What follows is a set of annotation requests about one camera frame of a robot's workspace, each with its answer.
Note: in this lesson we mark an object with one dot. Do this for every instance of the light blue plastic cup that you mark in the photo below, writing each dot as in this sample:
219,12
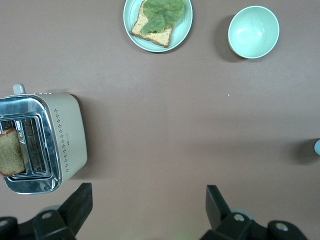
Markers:
318,147

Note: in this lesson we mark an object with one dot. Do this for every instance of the green lettuce leaf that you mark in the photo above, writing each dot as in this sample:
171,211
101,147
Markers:
162,12

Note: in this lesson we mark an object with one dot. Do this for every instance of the pale green bowl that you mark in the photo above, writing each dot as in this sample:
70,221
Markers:
252,32

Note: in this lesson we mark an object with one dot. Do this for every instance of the beige and chrome toaster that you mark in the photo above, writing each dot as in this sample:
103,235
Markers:
67,130

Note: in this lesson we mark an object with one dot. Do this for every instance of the brown toast slice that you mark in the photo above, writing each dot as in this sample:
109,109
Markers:
10,152

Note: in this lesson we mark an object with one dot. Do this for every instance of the pale green plate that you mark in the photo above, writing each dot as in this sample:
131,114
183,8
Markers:
183,30

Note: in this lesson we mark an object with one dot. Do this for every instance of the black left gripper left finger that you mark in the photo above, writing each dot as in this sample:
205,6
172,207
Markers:
77,207

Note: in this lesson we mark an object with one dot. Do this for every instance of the brown table cloth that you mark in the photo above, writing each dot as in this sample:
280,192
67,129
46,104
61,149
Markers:
160,112

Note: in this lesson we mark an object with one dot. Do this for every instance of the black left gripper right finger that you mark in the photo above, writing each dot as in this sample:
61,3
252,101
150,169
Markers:
216,210

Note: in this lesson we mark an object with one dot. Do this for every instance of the bread slice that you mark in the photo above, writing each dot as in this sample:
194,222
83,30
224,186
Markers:
160,37

